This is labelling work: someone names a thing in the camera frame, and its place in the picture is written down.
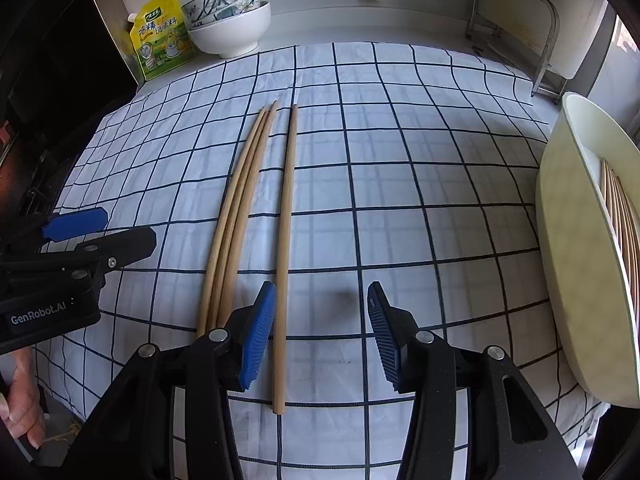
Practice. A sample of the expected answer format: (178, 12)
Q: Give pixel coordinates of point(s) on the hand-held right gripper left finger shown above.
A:
(257, 340)

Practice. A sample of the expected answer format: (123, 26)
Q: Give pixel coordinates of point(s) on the bundle of wooden chopsticks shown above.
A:
(622, 210)

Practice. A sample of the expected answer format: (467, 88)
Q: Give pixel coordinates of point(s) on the yellow seasoning pouch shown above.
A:
(162, 45)

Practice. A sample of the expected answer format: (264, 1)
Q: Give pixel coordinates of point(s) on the white checked cloth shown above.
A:
(425, 185)

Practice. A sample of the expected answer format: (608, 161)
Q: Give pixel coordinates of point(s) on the person's left hand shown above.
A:
(25, 410)

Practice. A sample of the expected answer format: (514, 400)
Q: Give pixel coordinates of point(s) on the plain white bowl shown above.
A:
(230, 35)

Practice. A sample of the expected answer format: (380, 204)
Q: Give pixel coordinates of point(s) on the metal rack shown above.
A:
(545, 92)

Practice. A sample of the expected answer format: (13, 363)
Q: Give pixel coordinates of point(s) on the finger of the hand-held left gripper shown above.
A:
(127, 245)
(77, 222)

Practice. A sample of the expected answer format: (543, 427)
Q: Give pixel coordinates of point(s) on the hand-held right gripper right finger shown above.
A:
(385, 340)

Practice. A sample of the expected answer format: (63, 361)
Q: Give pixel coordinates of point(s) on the stainless steel side panel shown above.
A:
(110, 20)

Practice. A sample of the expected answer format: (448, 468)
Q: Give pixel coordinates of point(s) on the cream oval plastic tray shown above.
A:
(565, 240)

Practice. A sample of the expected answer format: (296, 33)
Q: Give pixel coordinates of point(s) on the cream cutting board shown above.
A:
(585, 35)

